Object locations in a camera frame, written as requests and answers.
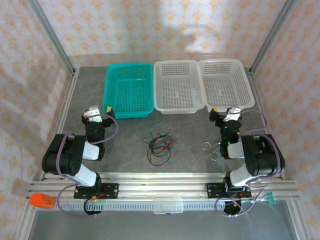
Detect thin black cable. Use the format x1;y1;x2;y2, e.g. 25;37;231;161
141;131;163;148
146;143;174;167
154;132;177;151

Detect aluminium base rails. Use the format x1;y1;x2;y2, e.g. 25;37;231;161
26;172;301;201

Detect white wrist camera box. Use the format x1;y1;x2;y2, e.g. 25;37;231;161
223;106;243;123
83;105;103;123

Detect white plastic basket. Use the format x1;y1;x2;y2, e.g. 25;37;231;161
153;59;205;115
198;58;256;113

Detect orange cylinder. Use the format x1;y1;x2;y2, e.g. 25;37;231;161
29;192;56;210

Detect grey slotted cable duct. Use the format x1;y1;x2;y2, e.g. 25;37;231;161
57;199;251;211

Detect aluminium frame post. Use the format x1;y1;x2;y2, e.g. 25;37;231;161
248;0;300;76
26;0;77;76

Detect teal plastic basket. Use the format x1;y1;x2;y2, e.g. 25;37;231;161
102;62;154;120

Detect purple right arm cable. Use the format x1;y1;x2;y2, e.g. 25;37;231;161
215;108;281;218

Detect patterned fabric backdrop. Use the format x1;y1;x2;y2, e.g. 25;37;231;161
0;0;320;240

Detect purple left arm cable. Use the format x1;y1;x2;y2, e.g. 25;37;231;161
56;113;119;218

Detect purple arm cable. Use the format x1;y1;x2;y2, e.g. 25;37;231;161
56;113;119;218
215;108;281;218

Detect clear plastic compartment box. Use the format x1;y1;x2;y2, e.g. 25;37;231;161
152;196;185;215

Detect green connector block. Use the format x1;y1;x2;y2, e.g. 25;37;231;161
265;191;276;206

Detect aluminium frame leg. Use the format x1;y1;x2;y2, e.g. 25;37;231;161
284;199;312;240
13;208;38;240

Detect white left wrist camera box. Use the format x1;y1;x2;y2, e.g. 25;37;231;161
83;105;103;123

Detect thin orange cable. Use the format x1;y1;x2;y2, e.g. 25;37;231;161
151;141;176;155
159;138;180;148

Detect translucent plastic sheet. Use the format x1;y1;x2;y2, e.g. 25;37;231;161
11;178;32;198

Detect thin blue cable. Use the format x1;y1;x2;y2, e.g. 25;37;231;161
148;138;176;165
159;136;183;150

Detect aluminium side rail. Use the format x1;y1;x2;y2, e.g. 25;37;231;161
41;69;80;181
247;67;287;181

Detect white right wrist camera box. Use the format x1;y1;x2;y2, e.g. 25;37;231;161
223;106;243;123

